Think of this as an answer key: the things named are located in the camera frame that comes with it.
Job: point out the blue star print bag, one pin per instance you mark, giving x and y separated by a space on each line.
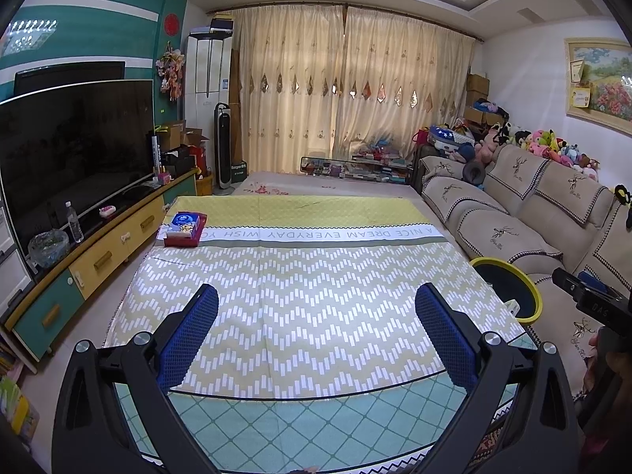
450 139

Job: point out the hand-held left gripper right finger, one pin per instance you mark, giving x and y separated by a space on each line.
444 335

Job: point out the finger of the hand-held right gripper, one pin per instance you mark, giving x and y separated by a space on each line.
600 285
597 306

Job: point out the person's right hand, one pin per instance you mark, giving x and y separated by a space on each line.
623 370

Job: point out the clear water bottle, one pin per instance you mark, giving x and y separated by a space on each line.
75 224

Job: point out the stacked cardboard boxes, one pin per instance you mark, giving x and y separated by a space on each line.
478 94

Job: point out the beige embroidered curtain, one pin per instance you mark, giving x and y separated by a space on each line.
410 74
286 84

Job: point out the yellow rimmed black bin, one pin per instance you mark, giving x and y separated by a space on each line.
508 291

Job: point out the pale floral rug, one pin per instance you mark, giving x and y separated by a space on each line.
321 185

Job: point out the red tissue box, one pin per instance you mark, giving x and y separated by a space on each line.
185 229

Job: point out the yellow bucket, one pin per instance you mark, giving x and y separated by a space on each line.
204 186

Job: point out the hanging flower decoration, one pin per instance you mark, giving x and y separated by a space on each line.
170 74

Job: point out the low glass shelf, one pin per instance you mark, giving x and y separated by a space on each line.
355 170

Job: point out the black wall screen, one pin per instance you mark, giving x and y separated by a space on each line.
69 76

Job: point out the open cardboard boxes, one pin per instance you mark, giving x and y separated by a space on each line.
180 136

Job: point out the black television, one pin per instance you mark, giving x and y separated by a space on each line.
74 158

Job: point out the teal and yellow cabinet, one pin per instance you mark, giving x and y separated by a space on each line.
118 239

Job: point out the beige sofa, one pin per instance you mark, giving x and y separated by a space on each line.
533 207

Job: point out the white tube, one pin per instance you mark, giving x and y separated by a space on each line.
155 155

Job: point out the white plastic drawer unit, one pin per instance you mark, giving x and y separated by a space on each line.
12 266

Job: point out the stack of books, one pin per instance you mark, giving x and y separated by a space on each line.
15 400

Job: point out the small pink object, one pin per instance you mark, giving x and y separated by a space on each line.
107 211

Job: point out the red fire extinguisher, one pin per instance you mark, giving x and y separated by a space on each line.
201 160

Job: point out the white standing air conditioner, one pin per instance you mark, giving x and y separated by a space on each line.
207 84

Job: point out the framed flower picture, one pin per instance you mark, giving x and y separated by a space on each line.
607 84

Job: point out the round red wall ornament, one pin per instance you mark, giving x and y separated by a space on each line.
171 23

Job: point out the black tower fan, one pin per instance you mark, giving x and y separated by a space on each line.
222 148

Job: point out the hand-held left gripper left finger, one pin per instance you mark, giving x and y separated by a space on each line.
190 335

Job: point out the pile of plush toys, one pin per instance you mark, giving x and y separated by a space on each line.
553 145

